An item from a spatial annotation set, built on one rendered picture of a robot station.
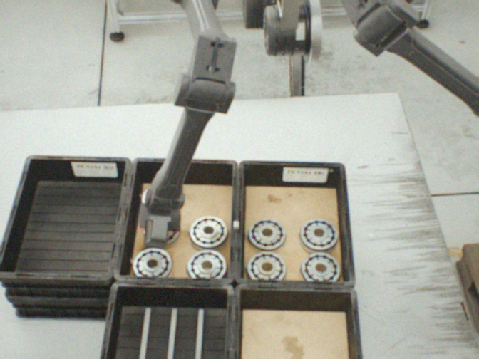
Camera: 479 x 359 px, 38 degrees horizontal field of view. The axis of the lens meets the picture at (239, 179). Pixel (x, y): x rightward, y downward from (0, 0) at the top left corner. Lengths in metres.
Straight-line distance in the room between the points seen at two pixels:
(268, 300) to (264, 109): 0.86
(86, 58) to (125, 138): 1.44
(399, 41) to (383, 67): 2.30
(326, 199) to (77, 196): 0.72
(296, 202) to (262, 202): 0.10
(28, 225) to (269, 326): 0.73
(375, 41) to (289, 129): 1.01
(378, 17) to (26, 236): 1.14
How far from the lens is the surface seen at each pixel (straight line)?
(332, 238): 1.89
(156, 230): 1.64
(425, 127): 3.42
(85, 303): 1.86
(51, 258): 1.93
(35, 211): 2.03
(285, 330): 1.77
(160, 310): 1.80
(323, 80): 3.56
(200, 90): 1.32
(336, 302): 1.76
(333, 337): 1.77
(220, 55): 1.32
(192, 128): 1.40
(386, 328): 1.96
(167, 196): 1.58
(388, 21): 1.35
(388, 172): 2.27
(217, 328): 1.77
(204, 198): 1.98
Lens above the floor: 2.41
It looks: 51 degrees down
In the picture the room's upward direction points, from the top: 1 degrees clockwise
